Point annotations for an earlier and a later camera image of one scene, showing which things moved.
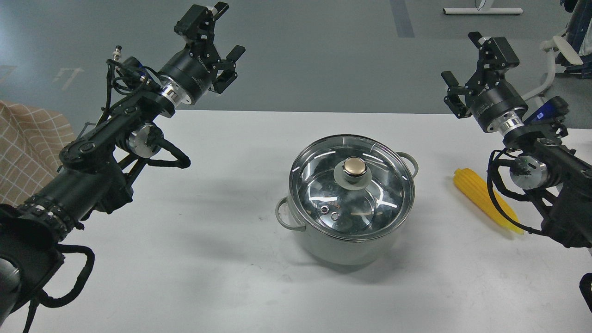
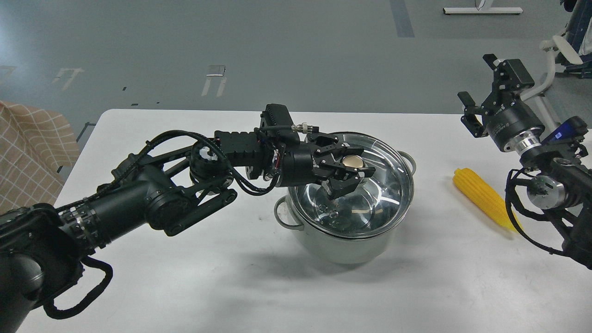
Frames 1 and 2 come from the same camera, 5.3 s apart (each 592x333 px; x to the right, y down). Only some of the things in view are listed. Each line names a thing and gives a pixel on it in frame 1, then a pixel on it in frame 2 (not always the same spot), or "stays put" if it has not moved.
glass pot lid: (351, 187) stays put
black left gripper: (187, 77) → (298, 166)
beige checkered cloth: (31, 140) stays put
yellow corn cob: (476, 186) stays put
